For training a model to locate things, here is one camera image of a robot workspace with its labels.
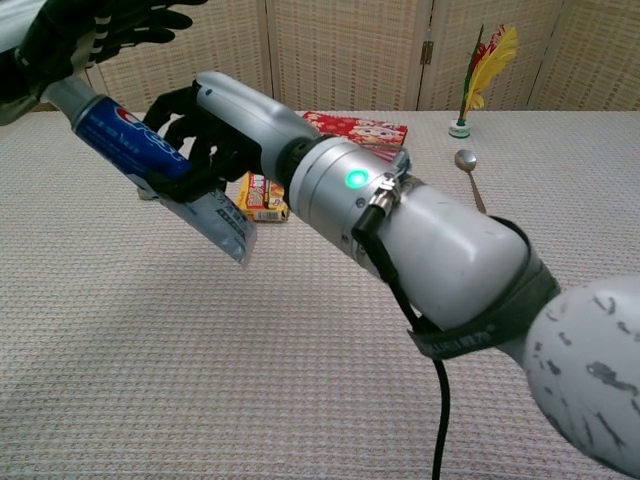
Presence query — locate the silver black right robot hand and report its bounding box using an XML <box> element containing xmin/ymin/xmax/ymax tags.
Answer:
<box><xmin>142</xmin><ymin>70</ymin><xmax>321</xmax><ymax>204</ymax></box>

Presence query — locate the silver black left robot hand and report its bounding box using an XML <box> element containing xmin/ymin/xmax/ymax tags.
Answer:
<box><xmin>0</xmin><ymin>0</ymin><xmax>209</xmax><ymax>126</ymax></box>

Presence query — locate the blue white toothpaste tube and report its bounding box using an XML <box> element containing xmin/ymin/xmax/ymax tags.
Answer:
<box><xmin>39</xmin><ymin>74</ymin><xmax>259</xmax><ymax>271</ymax></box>

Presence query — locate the yellow food box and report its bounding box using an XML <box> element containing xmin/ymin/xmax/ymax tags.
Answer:
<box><xmin>234</xmin><ymin>171</ymin><xmax>291</xmax><ymax>223</ymax></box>

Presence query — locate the red desk calendar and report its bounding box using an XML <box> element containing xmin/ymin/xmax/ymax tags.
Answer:
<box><xmin>302</xmin><ymin>110</ymin><xmax>409</xmax><ymax>161</ymax></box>

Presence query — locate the woven folding screen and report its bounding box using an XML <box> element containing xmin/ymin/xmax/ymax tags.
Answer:
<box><xmin>74</xmin><ymin>0</ymin><xmax>640</xmax><ymax>114</ymax></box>

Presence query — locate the metal spoon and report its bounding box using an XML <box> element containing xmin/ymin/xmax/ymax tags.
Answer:
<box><xmin>453</xmin><ymin>148</ymin><xmax>488</xmax><ymax>216</ymax></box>

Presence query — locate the yellow red feather shuttlecock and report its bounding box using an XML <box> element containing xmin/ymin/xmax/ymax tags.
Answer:
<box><xmin>448</xmin><ymin>23</ymin><xmax>519</xmax><ymax>139</ymax></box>

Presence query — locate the black arm strap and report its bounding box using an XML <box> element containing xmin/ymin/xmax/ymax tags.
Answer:
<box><xmin>407</xmin><ymin>216</ymin><xmax>561</xmax><ymax>361</ymax></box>

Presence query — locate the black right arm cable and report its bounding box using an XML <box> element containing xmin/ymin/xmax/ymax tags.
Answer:
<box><xmin>352</xmin><ymin>172</ymin><xmax>451</xmax><ymax>480</ymax></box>

